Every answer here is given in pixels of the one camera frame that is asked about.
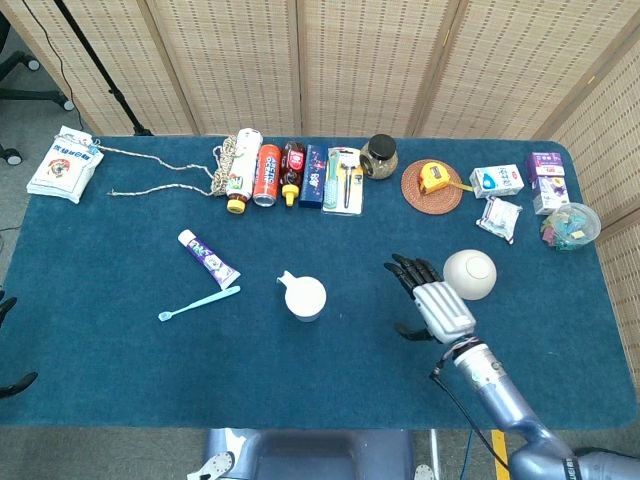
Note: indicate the orange drink can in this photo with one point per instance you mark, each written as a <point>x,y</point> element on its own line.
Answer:
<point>267,175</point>

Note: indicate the round woven brown coaster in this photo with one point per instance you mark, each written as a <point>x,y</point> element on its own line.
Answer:
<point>432,200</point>

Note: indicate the black razor blister pack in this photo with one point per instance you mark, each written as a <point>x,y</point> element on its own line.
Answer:
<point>352,182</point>

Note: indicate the yellow tape measure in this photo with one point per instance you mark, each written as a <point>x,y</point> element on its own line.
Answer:
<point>434,177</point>

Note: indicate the black chair caster wheel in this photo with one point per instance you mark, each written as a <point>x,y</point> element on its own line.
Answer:
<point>12,156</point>

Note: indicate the glass jar black lid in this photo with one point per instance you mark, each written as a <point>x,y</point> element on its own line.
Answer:
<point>379,157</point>

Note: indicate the blue table cloth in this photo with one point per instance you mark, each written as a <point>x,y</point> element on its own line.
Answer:
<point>250,370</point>

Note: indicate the crumpled white packet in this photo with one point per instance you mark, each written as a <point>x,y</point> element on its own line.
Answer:
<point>499,217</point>

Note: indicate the purple white toothpaste tube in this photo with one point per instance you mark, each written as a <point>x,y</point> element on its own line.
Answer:
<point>207,257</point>

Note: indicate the black tripod stand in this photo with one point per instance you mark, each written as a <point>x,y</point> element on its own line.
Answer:
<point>107,85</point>

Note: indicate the white bottle yellow cap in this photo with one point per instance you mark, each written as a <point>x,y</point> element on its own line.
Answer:
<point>242,170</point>

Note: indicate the light blue toothbrush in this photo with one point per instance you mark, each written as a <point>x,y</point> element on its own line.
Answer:
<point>200,302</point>

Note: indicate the clear tub of coloured clips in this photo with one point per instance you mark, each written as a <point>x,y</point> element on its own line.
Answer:
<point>570,227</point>

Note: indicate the white blue milk carton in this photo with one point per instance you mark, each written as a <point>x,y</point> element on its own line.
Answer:
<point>496,181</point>

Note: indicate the black office chair base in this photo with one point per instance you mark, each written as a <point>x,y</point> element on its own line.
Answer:
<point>20,90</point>

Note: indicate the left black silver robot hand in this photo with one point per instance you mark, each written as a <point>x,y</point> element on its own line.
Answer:
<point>15,385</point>

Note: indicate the white upturned bowl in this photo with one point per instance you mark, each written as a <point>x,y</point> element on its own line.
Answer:
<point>472,272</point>

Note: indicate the green white brush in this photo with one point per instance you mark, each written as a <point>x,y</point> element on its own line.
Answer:
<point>331,185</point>

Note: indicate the dark bottle red label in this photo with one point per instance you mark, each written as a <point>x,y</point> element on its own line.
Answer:
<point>292,165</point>

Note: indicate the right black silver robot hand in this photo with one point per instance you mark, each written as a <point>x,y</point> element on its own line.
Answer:
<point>442,307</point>

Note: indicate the white printed cloth bag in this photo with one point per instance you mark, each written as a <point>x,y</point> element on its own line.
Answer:
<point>62,167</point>

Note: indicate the blue-grey robot torso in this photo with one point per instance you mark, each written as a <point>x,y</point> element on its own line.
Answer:
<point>310,455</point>

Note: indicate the dark blue carton box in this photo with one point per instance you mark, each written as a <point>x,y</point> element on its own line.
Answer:
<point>313,177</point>

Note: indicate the white purple small box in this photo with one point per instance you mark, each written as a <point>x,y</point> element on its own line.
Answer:
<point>550,192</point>

